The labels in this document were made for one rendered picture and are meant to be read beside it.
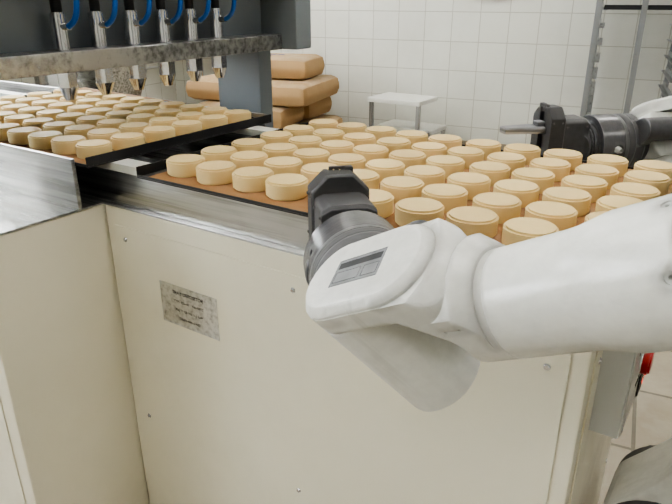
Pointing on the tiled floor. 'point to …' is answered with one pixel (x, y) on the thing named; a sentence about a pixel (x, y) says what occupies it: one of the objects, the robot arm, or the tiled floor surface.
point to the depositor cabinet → (64, 358)
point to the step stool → (408, 105)
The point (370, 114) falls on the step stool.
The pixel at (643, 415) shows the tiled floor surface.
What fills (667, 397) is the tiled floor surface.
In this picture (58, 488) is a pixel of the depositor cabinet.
